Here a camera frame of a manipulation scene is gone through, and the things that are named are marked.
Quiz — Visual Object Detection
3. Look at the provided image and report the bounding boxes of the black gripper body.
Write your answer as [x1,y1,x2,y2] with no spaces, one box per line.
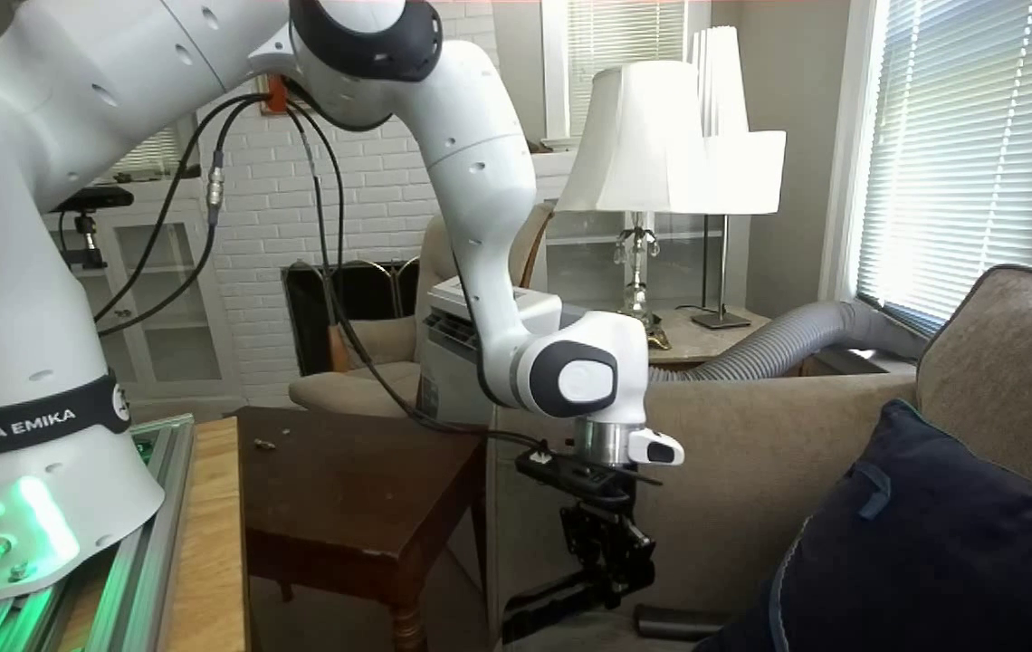
[516,444,655,594]

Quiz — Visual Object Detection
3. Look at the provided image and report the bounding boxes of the white remote control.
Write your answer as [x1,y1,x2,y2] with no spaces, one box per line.
[633,606,726,639]

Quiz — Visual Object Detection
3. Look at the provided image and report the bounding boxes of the black remote control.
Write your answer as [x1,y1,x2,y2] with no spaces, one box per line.
[500,573,615,639]

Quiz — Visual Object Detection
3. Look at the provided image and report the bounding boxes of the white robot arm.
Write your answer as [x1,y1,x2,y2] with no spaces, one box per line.
[0,0,686,601]

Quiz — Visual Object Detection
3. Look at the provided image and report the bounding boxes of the wooden lamp end table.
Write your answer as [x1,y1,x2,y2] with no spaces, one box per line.
[649,309,763,368]

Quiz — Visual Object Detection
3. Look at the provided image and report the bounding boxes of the dark wooden side table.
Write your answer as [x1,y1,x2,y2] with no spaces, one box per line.
[236,406,485,652]

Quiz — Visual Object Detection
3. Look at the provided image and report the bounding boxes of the beige armchair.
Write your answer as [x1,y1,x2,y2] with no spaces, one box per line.
[290,216,456,417]

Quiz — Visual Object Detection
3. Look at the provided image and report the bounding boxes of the navy blue pillow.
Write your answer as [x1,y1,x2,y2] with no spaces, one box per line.
[696,403,1032,652]

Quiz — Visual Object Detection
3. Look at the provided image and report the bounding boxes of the black fireplace screen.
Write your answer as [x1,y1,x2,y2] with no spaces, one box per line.
[283,255,421,373]

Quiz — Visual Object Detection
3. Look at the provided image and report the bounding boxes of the white shade table lamp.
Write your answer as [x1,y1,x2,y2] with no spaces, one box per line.
[558,61,715,346]

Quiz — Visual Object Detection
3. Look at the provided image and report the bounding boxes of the light wooden robot table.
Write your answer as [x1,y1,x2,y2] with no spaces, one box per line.
[160,417,252,652]

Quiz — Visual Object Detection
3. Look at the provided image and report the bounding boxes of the beige fabric sofa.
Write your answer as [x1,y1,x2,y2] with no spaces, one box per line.
[500,265,1032,652]

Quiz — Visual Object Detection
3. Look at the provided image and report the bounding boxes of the white window blinds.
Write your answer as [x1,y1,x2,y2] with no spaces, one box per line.
[858,0,1032,330]

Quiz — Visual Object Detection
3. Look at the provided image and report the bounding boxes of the grey exhaust hose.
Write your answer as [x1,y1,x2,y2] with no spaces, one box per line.
[649,298,935,385]

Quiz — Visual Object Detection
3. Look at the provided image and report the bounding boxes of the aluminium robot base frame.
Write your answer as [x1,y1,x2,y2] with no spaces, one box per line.
[0,417,196,652]

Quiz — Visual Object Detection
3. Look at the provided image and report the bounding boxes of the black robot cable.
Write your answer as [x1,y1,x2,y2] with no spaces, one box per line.
[90,85,543,444]

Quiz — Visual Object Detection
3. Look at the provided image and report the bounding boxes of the black camera on tripod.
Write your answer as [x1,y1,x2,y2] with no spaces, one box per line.
[56,185,133,269]

